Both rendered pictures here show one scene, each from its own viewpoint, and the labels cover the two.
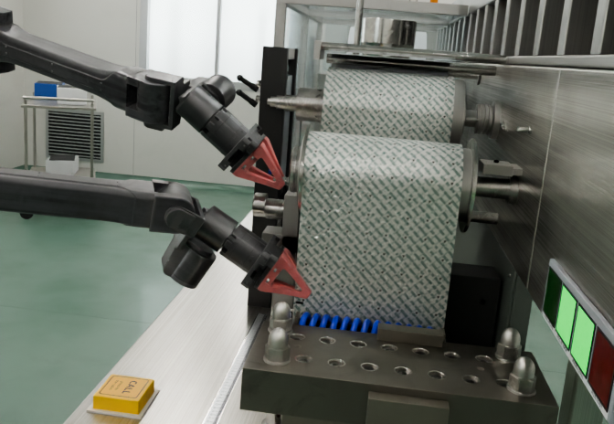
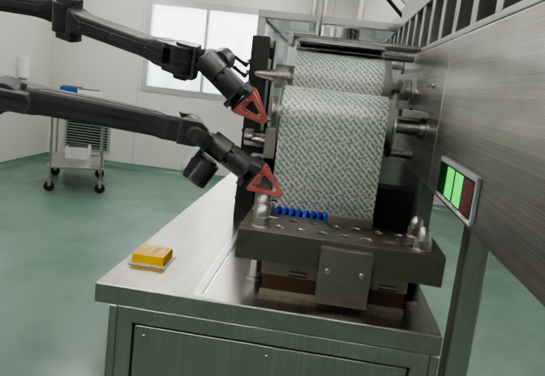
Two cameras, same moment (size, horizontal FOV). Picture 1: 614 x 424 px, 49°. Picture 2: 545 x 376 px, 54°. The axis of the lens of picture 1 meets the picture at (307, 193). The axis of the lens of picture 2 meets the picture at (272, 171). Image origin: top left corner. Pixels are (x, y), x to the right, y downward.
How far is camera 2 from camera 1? 0.25 m
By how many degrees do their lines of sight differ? 3
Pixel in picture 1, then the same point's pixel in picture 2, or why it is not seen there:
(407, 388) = (346, 243)
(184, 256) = (197, 164)
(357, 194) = (317, 126)
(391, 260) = (338, 172)
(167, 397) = (182, 261)
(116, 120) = not seen: hidden behind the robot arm
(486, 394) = (398, 249)
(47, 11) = not seen: hidden behind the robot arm
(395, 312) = (339, 208)
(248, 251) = (241, 162)
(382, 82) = (335, 61)
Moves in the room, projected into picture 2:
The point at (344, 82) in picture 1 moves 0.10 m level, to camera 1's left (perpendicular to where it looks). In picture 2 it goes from (308, 60) to (271, 55)
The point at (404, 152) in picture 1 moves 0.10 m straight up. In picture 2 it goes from (349, 99) to (355, 53)
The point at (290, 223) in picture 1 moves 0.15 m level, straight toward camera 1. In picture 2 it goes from (269, 149) to (269, 157)
